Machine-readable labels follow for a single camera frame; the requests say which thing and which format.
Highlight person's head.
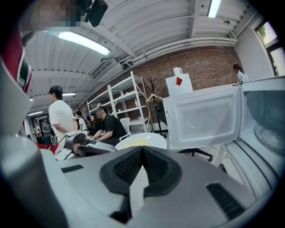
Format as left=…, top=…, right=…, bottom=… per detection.
left=28, top=0, right=88, bottom=32

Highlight wooden clothes hanger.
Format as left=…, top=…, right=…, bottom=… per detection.
left=146, top=93, right=163, bottom=103

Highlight person's red garment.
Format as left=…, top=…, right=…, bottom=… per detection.
left=1, top=28, right=60, bottom=155

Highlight white refrigerator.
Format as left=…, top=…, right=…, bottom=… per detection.
left=165, top=73, right=193, bottom=97

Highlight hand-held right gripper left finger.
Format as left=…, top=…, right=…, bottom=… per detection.
left=58, top=146, right=143, bottom=225

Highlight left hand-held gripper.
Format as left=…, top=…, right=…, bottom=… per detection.
left=54, top=130, right=117, bottom=161

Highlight black office chair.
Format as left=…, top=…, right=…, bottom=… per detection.
left=178, top=147, right=213, bottom=163

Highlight black framed window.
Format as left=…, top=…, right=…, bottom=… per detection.
left=255, top=21, right=285, bottom=77

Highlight white plate of yellow food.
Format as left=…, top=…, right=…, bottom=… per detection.
left=115, top=132, right=167, bottom=151

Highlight dark wooden coat stand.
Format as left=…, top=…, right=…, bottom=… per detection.
left=147, top=76, right=160, bottom=105

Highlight black wheeled stand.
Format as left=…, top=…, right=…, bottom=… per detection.
left=155, top=101, right=170, bottom=138

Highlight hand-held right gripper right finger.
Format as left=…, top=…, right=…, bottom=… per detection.
left=133, top=146, right=261, bottom=228

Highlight white shelving rack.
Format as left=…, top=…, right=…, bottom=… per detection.
left=86, top=71, right=154, bottom=134

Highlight white ceiling pipes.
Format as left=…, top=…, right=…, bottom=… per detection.
left=120, top=37, right=238, bottom=65

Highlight white chair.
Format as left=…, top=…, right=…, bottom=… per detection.
left=119, top=118, right=132, bottom=141

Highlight white microwave oven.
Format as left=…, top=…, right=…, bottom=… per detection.
left=162, top=75, right=285, bottom=161

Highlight black head-mounted camera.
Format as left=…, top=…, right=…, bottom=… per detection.
left=84, top=0, right=109, bottom=28

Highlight ceiling air vent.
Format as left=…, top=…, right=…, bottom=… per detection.
left=91, top=59, right=114, bottom=80

